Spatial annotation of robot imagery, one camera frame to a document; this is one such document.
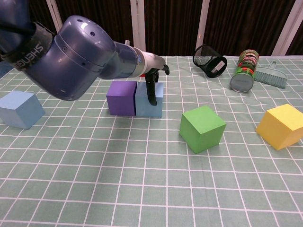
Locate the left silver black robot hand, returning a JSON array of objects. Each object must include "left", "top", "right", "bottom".
[{"left": 142, "top": 52, "right": 171, "bottom": 106}]

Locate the light blue cube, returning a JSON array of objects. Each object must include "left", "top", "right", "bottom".
[
  {"left": 0, "top": 91, "right": 45, "bottom": 130},
  {"left": 134, "top": 82, "right": 165, "bottom": 118}
]

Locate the purple cube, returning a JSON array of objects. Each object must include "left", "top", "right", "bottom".
[{"left": 106, "top": 81, "right": 138, "bottom": 116}]

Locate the green cube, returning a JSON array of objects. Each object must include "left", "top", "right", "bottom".
[{"left": 179, "top": 105, "right": 227, "bottom": 155}]

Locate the yellow cube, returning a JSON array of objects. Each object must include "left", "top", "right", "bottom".
[{"left": 256, "top": 103, "right": 303, "bottom": 151}]

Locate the dark pleated curtain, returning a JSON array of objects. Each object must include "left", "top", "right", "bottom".
[{"left": 28, "top": 0, "right": 303, "bottom": 57}]

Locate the black mesh pen cup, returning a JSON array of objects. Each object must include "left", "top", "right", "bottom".
[{"left": 192, "top": 44, "right": 228, "bottom": 79}]

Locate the green chips can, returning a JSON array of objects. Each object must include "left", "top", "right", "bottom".
[{"left": 230, "top": 49, "right": 260, "bottom": 93}]

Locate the pale blue hand brush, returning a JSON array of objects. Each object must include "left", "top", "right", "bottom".
[{"left": 254, "top": 61, "right": 289, "bottom": 89}]

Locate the green checkered tablecloth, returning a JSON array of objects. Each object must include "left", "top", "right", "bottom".
[{"left": 0, "top": 55, "right": 303, "bottom": 227}]

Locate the white frame post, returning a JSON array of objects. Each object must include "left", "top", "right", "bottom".
[
  {"left": 272, "top": 0, "right": 303, "bottom": 56},
  {"left": 46, "top": 0, "right": 63, "bottom": 30},
  {"left": 130, "top": 0, "right": 146, "bottom": 52},
  {"left": 196, "top": 0, "right": 210, "bottom": 51}
]

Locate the black left arm strap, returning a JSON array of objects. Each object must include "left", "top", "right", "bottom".
[{"left": 0, "top": 22, "right": 54, "bottom": 71}]

